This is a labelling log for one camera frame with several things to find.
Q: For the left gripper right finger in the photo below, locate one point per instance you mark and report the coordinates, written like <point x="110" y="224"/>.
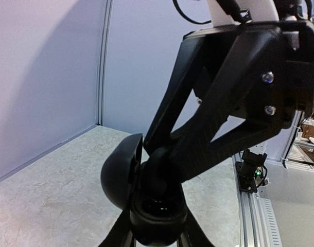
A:
<point x="193" y="235"/>

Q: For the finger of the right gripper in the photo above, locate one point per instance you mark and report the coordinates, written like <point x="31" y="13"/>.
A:
<point x="187" y="68"/>

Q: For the aluminium front rail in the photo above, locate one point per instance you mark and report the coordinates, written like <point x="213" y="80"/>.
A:
<point x="258" y="225"/>

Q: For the black charging case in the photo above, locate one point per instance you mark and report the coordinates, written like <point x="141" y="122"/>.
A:
<point x="153" y="221"/>

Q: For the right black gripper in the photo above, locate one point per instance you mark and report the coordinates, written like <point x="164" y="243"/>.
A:
<point x="252" y="80"/>

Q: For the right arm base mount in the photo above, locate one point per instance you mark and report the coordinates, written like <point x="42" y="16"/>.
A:
<point x="245" y="170"/>

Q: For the right aluminium frame post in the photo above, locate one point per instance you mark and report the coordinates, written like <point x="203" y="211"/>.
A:
<point x="294" y="128"/>

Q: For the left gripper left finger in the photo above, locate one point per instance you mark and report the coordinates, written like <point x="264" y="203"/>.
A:
<point x="120" y="234"/>

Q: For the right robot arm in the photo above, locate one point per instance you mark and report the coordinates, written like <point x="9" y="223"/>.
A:
<point x="226" y="13"/>

